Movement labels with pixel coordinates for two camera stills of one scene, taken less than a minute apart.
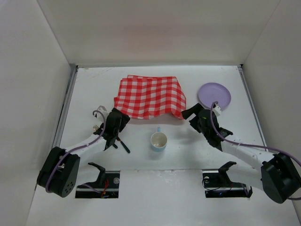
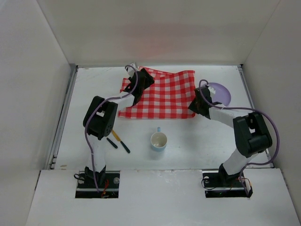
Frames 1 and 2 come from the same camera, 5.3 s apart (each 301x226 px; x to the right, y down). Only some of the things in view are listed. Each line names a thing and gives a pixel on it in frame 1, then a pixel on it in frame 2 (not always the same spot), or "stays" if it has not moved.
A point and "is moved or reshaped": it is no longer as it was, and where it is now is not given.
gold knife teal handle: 126,148 stays
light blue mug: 159,141 stays
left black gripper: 112,138 to 146,78
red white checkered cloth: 148,97 is moved or reshaped
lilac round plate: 209,92 stays
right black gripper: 195,117 to 196,106
